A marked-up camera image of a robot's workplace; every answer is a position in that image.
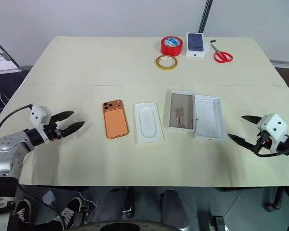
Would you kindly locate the orange smartphone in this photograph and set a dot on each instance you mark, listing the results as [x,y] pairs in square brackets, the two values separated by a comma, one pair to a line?
[115,120]

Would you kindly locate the black metal pole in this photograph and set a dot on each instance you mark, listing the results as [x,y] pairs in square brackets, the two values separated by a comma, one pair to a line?
[205,16]

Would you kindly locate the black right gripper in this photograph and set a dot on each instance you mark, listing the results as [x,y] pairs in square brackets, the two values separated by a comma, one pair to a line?
[263,140]

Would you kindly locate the white box purple phone print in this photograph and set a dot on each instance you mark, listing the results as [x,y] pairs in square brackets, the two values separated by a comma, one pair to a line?
[195,43]

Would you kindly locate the yellow tape roll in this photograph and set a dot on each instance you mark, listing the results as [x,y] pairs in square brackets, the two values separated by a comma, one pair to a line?
[159,63]

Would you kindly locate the grey power adapter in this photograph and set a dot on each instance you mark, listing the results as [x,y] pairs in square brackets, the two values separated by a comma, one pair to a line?
[48,197]

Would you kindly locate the red tape roll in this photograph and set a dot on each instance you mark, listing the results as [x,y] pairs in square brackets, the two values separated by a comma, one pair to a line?
[171,47]

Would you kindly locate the black white sneaker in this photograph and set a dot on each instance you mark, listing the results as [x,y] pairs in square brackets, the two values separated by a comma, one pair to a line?
[71,209]
[22,210]

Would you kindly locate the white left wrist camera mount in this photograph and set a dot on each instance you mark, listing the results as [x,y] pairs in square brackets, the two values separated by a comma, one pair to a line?
[39,115]

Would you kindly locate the white box base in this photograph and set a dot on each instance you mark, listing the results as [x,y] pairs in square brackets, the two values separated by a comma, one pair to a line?
[208,118]

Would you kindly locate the white moulded tray insert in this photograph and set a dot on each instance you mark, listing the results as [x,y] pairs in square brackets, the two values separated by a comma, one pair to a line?
[148,122]

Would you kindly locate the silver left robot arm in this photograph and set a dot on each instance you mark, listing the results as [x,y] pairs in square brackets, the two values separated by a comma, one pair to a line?
[7,144]

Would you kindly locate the small black clip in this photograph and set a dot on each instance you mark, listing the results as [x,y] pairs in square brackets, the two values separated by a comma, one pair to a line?
[213,41]

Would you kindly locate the dark rounded robot part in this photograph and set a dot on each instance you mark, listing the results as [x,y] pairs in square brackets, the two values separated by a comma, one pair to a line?
[174,209]

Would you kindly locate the white box lid brown inside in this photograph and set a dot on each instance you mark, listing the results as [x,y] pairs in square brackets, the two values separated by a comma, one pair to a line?
[181,110]

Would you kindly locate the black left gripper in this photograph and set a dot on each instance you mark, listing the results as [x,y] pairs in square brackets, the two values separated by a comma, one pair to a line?
[52,133]

